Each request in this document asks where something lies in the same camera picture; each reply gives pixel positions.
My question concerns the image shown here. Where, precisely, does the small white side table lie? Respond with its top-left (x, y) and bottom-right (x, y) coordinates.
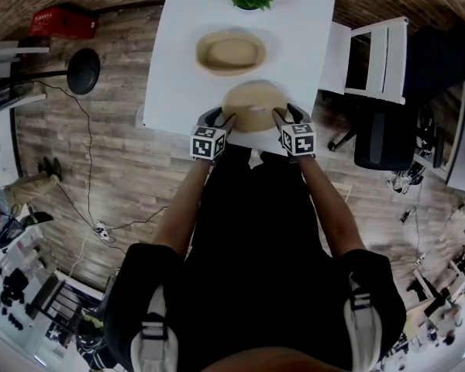
top-left (0, 40), bottom-right (51, 110)

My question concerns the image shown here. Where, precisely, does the equipment bundle on floor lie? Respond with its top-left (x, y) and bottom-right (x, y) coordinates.
top-left (385, 105), bottom-right (447, 195)

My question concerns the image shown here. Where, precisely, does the black office chair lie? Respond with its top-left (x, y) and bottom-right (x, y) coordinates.
top-left (328, 24), bottom-right (465, 172)

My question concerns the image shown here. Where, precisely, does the person's shoulder strap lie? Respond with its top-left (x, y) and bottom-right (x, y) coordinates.
top-left (130, 284), bottom-right (179, 372)
top-left (343, 279), bottom-right (383, 372)

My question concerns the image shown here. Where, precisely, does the person's right forearm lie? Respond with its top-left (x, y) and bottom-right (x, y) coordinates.
top-left (298, 153), bottom-right (367, 259)

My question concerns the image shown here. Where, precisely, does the black standing fan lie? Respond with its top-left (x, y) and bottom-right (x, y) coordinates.
top-left (0, 47), bottom-right (102, 118)

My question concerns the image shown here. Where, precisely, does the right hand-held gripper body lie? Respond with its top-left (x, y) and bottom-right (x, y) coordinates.
top-left (280, 114), bottom-right (318, 159)

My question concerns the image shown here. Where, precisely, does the person's left forearm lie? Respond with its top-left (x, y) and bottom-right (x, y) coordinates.
top-left (153, 157), bottom-right (212, 261)

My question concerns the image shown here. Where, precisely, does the person's head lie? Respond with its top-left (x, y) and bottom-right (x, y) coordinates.
top-left (195, 346), bottom-right (342, 372)

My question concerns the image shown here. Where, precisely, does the person's left shoulder strap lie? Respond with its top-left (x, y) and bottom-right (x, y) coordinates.
top-left (130, 284), bottom-right (179, 372)

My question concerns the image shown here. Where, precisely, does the white workbench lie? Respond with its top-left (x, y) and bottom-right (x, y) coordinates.
top-left (0, 222), bottom-right (63, 363)

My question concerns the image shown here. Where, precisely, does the white chair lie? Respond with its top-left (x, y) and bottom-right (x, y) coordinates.
top-left (318, 16), bottom-right (409, 106)

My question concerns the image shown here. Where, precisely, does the person's right shoulder strap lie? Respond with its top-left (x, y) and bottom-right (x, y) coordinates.
top-left (343, 279), bottom-right (383, 372)

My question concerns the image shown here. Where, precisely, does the black charger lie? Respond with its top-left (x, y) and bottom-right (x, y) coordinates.
top-left (399, 206), bottom-right (418, 226)

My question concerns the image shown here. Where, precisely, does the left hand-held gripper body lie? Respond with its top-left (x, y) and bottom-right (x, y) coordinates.
top-left (188, 114), bottom-right (229, 164)

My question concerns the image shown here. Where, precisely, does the black fan cable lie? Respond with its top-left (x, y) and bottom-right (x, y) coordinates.
top-left (42, 81), bottom-right (96, 228)

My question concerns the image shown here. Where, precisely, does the red plastic crate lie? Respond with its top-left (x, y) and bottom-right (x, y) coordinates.
top-left (27, 7), bottom-right (99, 40)

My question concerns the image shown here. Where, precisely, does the white power strip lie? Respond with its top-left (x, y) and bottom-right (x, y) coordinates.
top-left (92, 219), bottom-right (110, 240)

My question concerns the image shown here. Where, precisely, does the person's body in black clothing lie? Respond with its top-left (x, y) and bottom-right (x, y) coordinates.
top-left (102, 143), bottom-right (408, 372)

